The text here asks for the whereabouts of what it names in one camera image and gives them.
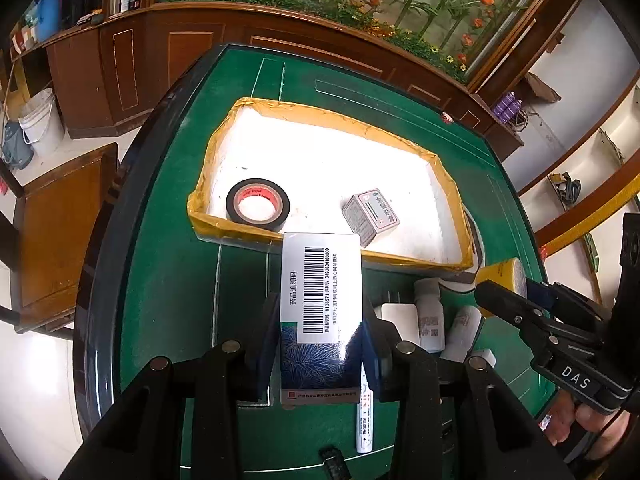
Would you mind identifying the blue thermos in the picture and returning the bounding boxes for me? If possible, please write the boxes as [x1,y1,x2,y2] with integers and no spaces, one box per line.
[37,0,62,41]

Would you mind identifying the grey kettle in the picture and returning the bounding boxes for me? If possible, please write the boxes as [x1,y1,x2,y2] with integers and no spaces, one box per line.
[1,121,35,170]

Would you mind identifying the white charger plug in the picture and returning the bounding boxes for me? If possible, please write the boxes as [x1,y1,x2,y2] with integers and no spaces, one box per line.
[381,302,420,346]

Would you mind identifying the black tape roll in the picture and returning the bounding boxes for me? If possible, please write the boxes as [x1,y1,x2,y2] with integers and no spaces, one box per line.
[225,177,291,233]

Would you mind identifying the small black item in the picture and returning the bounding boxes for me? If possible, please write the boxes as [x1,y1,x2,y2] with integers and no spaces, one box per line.
[320,449,346,480]

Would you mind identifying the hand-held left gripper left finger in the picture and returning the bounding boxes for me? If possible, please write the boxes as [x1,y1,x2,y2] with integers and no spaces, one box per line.
[60,292,281,480]

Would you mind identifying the white plastic bucket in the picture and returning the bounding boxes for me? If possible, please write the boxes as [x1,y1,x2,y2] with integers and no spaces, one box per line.
[19,88,66,157]

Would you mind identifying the brown wooden cabinet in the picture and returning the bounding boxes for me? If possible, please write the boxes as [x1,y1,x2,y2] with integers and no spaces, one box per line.
[10,2,526,161]

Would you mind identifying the cardboard box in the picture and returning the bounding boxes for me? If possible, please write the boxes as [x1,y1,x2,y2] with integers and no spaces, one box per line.
[525,72,562,103]

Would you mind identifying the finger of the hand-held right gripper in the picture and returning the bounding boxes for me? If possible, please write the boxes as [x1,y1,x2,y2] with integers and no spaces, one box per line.
[474,280,551,356]
[522,277,608,321]

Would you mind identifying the slim white pill bottle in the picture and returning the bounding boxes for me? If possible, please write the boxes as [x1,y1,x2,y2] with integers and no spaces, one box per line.
[414,279,446,353]

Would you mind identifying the blue white medicine box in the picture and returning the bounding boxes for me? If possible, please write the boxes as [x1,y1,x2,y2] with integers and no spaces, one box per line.
[279,232,363,408]

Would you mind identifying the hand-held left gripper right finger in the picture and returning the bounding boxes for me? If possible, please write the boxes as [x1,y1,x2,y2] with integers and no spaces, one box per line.
[361,300,576,480]

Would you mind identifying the white marker pen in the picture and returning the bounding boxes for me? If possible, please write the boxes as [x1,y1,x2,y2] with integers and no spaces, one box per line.
[354,365,376,456]

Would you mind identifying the wide white pill bottle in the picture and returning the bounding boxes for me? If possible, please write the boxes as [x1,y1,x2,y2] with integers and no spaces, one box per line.
[440,306,483,363]

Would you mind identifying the person's right hand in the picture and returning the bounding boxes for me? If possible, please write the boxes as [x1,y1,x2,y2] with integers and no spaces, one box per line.
[542,392,640,461]

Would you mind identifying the purple bottles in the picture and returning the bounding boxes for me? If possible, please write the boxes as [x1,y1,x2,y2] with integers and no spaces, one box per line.
[492,91,523,123]

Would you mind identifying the small grey box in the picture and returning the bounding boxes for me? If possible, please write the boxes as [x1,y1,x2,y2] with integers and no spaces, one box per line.
[342,188,402,248]

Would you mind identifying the black tool on shelf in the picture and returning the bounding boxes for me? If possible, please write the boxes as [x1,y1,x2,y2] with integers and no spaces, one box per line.
[550,172,583,206]

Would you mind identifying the wooden chair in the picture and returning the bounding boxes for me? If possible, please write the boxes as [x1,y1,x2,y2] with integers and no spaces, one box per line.
[0,142,121,336]

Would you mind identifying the white foam box yellow tape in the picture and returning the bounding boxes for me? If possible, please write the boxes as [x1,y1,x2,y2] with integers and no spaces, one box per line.
[187,97,476,273]

